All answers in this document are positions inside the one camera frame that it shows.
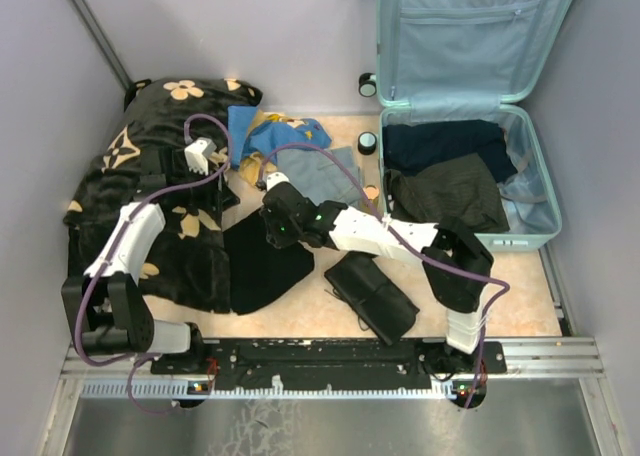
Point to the suitcase wheel on lid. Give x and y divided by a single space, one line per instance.
367 86

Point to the light blue denim jeans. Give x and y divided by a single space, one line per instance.
317 177

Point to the black cloth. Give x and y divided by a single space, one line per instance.
260 273

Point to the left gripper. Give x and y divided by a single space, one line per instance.
217 198

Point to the gold-capped amber bottle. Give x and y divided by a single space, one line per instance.
371 205

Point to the light blue hard-shell suitcase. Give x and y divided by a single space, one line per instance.
448 60

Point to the navy blue garment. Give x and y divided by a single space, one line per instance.
412 149

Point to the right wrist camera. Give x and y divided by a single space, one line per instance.
269 181

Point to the suitcase wheel middle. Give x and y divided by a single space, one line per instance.
367 143

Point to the blue and yellow shirt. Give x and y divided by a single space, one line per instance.
255 131

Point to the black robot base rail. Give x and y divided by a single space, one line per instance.
317 364

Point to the dark grey pinstripe garment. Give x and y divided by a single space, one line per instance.
462 188

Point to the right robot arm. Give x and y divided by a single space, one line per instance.
456 263

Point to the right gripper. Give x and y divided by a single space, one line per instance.
279 240

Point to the aluminium frame rail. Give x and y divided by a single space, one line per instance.
500 359

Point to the black roll-up pouch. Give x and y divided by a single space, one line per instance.
373 296

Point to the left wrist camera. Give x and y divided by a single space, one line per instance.
197 155

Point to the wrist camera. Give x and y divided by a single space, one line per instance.
197 155
269 181

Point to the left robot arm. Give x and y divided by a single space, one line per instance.
106 311

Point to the black floral fleece blanket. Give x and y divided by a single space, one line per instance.
187 263

